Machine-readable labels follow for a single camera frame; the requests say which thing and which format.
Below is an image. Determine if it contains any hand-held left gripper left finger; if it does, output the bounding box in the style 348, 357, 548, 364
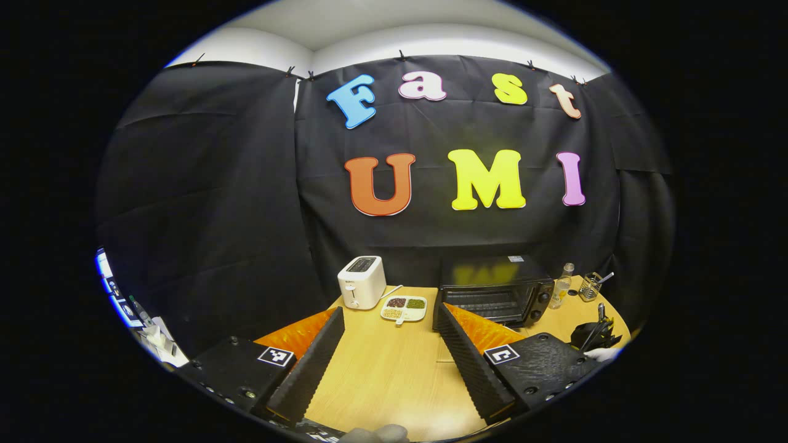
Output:
174, 306, 346, 425

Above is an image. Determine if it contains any clear bottle yellow label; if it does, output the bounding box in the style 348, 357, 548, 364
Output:
550, 263, 575, 309

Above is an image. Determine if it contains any black electric oven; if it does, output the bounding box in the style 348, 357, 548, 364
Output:
432, 255, 555, 330

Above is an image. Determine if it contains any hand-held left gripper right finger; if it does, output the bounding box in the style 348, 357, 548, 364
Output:
435, 301, 607, 425

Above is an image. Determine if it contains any white divided snack tray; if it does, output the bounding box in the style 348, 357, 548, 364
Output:
380, 295, 428, 325

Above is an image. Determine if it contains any bright computer monitor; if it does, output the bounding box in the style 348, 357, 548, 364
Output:
95, 247, 145, 329

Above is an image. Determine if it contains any metal wire utensil holder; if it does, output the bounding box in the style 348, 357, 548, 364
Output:
579, 272, 603, 302

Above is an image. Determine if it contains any pile of white objects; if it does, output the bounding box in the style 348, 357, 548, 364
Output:
137, 317, 190, 369

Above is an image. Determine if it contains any black backdrop cloth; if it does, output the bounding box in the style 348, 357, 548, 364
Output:
95, 54, 676, 361

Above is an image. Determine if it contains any white toaster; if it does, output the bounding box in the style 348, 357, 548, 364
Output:
337, 255, 387, 311

